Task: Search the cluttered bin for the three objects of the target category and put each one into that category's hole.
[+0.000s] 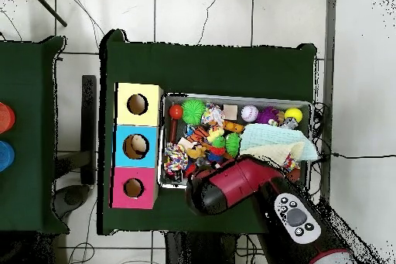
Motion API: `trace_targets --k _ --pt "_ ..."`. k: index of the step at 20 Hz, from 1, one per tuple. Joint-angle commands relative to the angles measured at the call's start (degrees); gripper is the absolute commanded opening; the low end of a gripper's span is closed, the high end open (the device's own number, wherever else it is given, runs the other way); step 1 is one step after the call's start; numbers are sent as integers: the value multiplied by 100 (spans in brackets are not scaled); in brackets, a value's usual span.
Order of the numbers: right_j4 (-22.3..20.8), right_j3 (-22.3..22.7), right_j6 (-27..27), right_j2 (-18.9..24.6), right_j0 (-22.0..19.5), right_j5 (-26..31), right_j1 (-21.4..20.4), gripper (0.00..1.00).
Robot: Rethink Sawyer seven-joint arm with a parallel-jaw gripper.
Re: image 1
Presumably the red maraca rattle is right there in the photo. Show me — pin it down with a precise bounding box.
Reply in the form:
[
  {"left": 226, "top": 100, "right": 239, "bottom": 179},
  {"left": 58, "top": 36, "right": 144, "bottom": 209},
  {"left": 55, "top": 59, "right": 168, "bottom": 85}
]
[{"left": 168, "top": 103, "right": 185, "bottom": 146}]

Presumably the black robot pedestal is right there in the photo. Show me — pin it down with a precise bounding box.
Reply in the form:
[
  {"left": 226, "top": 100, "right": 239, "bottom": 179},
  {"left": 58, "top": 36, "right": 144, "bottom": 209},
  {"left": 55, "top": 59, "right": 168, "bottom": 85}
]
[{"left": 164, "top": 232, "right": 240, "bottom": 264}]

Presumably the clear shallow mesh bin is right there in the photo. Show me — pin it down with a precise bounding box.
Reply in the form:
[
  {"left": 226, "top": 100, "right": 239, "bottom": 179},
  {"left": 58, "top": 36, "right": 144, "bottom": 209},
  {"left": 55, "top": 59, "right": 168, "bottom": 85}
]
[{"left": 157, "top": 93, "right": 314, "bottom": 190}]

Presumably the dark green tablecloth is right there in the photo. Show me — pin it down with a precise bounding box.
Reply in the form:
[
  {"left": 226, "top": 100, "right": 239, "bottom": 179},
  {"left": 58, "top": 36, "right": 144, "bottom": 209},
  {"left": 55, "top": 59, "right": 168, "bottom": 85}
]
[{"left": 98, "top": 28, "right": 318, "bottom": 243}]

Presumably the black panel stand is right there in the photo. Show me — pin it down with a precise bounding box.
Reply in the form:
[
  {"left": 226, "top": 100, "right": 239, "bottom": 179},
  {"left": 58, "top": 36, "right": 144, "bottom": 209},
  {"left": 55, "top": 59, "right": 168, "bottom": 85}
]
[{"left": 80, "top": 74, "right": 99, "bottom": 186}]

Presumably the blue round disc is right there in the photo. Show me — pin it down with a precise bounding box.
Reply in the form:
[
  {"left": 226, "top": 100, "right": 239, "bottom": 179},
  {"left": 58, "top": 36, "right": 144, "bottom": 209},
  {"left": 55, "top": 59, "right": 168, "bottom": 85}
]
[{"left": 0, "top": 140, "right": 16, "bottom": 173}]

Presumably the red round disc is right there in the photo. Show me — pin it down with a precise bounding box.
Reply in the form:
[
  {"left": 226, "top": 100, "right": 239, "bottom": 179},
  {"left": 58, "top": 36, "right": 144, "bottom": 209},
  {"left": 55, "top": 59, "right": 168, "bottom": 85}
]
[{"left": 0, "top": 102, "right": 16, "bottom": 135}]

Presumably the purple monster toy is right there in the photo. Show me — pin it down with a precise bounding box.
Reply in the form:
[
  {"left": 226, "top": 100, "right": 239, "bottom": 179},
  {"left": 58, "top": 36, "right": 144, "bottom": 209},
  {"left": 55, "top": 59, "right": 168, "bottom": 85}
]
[{"left": 256, "top": 107, "right": 281, "bottom": 125}]

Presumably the yellow ball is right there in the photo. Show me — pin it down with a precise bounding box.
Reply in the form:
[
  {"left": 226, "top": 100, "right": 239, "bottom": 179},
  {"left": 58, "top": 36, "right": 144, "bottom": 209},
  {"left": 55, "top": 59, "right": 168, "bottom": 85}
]
[{"left": 284, "top": 108, "right": 304, "bottom": 124}]

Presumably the dark green side cloth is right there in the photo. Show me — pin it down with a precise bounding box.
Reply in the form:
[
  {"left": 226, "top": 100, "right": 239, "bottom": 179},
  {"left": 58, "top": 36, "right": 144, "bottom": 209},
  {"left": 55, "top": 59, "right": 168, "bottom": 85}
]
[{"left": 0, "top": 34, "right": 68, "bottom": 235}]

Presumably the green spiky ball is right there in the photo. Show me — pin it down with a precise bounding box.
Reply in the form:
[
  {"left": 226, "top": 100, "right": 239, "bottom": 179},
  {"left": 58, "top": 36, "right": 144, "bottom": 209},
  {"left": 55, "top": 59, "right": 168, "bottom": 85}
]
[{"left": 182, "top": 99, "right": 207, "bottom": 125}]

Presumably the multicoloured patterned cloth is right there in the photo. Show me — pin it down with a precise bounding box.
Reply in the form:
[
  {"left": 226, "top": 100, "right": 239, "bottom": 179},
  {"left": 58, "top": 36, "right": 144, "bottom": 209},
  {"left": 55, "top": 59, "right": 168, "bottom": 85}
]
[{"left": 281, "top": 152, "right": 299, "bottom": 173}]

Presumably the wooden box with three holes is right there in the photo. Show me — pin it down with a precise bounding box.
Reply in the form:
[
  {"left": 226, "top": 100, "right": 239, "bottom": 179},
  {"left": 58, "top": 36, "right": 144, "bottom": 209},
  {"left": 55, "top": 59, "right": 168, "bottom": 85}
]
[{"left": 111, "top": 82, "right": 164, "bottom": 210}]

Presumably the white baseball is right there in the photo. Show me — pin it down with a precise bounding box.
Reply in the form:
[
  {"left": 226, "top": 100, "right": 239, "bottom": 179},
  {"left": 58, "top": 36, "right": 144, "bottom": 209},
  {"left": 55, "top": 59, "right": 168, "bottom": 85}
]
[{"left": 241, "top": 105, "right": 260, "bottom": 122}]

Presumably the black rod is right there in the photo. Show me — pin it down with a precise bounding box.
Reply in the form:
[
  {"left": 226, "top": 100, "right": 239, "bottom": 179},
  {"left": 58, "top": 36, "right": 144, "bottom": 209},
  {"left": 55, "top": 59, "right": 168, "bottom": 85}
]
[{"left": 27, "top": 0, "right": 69, "bottom": 29}]

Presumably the grey round stand base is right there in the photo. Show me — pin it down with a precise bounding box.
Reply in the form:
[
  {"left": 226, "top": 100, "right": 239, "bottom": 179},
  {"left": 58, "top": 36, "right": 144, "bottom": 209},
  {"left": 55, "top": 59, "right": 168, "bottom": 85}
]
[{"left": 54, "top": 183, "right": 91, "bottom": 217}]

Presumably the mint knitted cloth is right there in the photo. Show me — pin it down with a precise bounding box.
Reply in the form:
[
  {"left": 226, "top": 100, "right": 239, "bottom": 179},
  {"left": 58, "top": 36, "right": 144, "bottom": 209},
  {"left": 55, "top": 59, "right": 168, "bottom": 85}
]
[{"left": 240, "top": 123, "right": 310, "bottom": 152}]

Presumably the multicoloured rope toy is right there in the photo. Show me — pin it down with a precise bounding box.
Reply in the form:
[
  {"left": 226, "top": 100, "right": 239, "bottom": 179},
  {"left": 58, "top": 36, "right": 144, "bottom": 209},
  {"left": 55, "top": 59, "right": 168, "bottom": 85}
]
[{"left": 163, "top": 144, "right": 189, "bottom": 176}]

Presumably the tiger striped toy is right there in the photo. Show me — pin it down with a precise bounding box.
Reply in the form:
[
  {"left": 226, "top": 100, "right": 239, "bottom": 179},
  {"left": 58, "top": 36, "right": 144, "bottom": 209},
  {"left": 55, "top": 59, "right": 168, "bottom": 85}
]
[{"left": 185, "top": 125, "right": 213, "bottom": 145}]

